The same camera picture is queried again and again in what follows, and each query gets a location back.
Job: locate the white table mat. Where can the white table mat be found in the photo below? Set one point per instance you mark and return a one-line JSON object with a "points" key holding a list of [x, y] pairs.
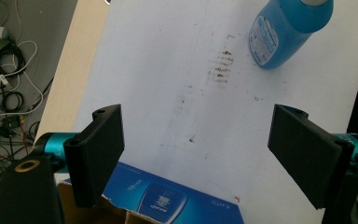
{"points": [[167, 62]]}

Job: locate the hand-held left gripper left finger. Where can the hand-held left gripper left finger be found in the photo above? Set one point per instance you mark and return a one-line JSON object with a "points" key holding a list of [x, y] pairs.
{"points": [[93, 155]]}

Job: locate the blue cardboard box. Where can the blue cardboard box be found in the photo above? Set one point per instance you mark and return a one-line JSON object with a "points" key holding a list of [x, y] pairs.
{"points": [[174, 199]]}

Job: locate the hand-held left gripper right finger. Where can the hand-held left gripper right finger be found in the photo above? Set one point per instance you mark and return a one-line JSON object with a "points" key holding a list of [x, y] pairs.
{"points": [[304, 152]]}

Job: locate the blue detergent bottle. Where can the blue detergent bottle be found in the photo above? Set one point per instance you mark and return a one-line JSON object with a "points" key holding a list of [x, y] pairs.
{"points": [[289, 28]]}

